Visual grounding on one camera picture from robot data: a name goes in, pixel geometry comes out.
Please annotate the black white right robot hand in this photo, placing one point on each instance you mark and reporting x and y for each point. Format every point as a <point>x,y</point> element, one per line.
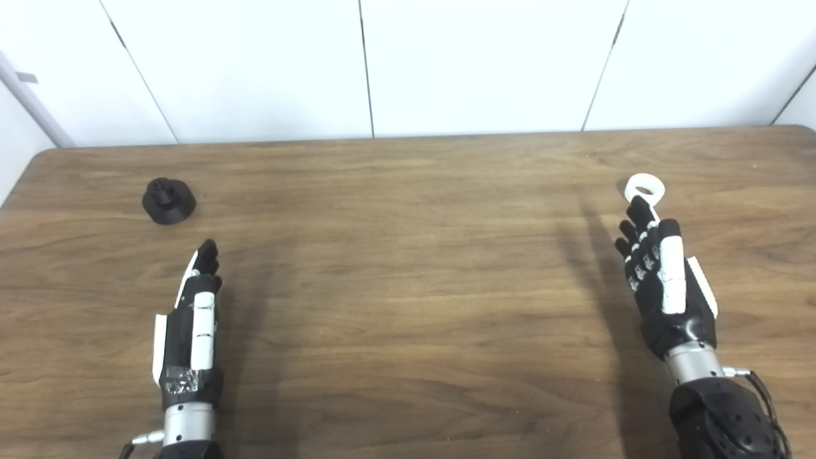
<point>671,280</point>

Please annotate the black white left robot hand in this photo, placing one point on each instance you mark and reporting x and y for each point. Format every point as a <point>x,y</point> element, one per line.
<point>203,331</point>

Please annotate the round black plastic part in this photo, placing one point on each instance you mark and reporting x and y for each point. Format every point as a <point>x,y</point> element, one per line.
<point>169,204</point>

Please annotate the grey wall corner strip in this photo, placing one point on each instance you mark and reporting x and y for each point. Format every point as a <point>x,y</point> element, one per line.
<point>35,105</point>

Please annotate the small grey wall tag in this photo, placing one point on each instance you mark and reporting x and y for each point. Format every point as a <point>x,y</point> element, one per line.
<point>27,78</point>

